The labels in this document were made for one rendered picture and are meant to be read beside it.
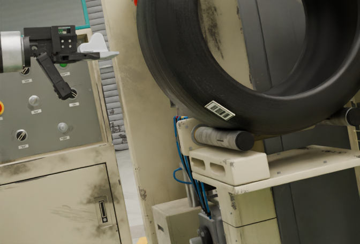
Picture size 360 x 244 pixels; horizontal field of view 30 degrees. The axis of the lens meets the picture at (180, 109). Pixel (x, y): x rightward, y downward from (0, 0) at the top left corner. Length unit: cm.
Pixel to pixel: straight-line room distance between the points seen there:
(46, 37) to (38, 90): 66
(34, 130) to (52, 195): 21
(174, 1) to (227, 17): 45
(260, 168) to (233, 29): 52
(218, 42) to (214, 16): 7
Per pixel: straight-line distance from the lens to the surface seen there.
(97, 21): 1116
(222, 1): 190
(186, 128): 182
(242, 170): 151
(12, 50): 149
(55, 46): 150
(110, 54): 153
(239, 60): 190
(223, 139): 158
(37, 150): 217
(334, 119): 167
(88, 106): 218
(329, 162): 163
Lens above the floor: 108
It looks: 3 degrees down
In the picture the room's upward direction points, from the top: 11 degrees counter-clockwise
